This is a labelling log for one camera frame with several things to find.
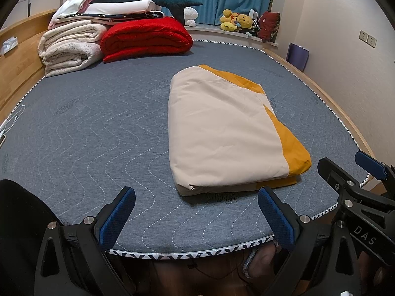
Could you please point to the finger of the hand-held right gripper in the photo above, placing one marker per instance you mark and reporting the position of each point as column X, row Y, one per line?
column 333, row 172
column 370, row 165

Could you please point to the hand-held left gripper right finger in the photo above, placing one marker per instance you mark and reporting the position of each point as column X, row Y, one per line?
column 277, row 222

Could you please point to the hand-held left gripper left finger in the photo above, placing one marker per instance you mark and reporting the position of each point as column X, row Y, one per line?
column 115, row 219

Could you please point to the beige and orange jacket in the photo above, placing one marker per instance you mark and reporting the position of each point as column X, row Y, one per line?
column 222, row 129

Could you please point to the person's foot in slipper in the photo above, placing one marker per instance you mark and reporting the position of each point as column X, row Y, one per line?
column 260, row 260

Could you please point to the grey quilted mattress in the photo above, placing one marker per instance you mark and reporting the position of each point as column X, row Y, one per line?
column 92, row 129

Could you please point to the purple bag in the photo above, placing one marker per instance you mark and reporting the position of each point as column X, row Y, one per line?
column 297, row 56

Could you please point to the dark red cushion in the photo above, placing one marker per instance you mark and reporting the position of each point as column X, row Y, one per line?
column 269, row 26

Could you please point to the yellow plush toy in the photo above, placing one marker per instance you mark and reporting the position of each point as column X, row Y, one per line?
column 245, row 21
column 228, row 20

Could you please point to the cream fleece folded blanket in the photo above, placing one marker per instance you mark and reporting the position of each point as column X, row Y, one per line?
column 71, row 49

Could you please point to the white window sill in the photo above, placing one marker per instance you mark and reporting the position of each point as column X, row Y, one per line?
column 216, row 32

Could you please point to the red folded blanket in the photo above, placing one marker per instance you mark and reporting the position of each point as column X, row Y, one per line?
column 145, row 37

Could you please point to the tissue pack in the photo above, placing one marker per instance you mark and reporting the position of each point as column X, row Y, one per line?
column 8, row 44

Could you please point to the dark patterned folded blanket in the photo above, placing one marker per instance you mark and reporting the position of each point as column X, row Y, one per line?
column 135, row 15

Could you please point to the white plush toy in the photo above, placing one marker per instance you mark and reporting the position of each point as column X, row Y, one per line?
column 190, row 15

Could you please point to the white folded quilt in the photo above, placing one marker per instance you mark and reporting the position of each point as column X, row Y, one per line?
column 123, row 6

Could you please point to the white wall socket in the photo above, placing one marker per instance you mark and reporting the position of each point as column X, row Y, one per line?
column 372, row 41
column 363, row 37

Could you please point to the wooden bed frame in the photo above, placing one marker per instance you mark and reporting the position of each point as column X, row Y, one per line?
column 18, row 74

